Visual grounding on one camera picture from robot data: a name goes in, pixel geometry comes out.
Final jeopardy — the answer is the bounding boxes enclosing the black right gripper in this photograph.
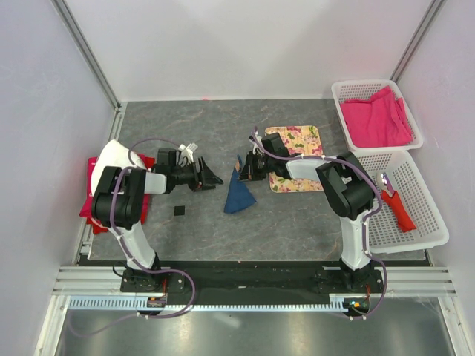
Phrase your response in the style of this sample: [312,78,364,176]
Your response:
[237,151,275,182]

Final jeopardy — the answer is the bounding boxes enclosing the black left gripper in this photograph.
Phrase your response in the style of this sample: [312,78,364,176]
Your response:
[171,157,223,192]

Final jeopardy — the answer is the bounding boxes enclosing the blue paper napkin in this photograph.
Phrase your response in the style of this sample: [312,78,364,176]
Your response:
[223,155,256,214]

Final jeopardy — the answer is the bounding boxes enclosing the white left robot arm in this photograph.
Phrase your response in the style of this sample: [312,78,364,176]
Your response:
[91,141,223,291]

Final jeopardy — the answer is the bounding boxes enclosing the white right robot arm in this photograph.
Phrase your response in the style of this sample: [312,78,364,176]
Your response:
[239,131,381,292]

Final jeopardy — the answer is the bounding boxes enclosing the small black square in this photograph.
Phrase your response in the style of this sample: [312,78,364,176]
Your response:
[174,205,186,216]

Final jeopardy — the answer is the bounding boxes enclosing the floral placemat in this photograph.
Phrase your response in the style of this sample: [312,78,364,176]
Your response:
[265,125,323,194]

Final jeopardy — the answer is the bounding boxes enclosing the white cloth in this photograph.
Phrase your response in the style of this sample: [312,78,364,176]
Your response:
[90,139,146,197]

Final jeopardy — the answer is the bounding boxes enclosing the red folded cloth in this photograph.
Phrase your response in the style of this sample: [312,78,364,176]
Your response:
[79,156,150,235]

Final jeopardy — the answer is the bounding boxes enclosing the upper white plastic basket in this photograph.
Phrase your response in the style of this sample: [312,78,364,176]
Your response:
[331,79,423,151]

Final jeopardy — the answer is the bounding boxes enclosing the pink cloth napkins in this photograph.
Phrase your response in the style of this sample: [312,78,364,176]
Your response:
[341,86,412,148]

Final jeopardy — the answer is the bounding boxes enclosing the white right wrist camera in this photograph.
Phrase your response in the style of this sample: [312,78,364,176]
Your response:
[249,134,264,156]

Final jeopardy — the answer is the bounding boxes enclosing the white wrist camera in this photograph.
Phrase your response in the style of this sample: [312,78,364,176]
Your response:
[179,142,197,163]
[249,134,264,156]

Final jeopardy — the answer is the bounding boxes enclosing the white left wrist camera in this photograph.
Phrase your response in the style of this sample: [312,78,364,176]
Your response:
[179,142,197,163]

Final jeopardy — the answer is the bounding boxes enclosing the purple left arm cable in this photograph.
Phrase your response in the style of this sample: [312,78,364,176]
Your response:
[110,137,197,320]

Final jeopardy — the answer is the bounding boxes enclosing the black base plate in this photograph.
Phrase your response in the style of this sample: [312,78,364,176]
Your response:
[120,261,384,306]

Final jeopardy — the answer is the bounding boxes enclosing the slotted cable duct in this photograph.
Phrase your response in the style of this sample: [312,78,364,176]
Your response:
[68,296,355,312]

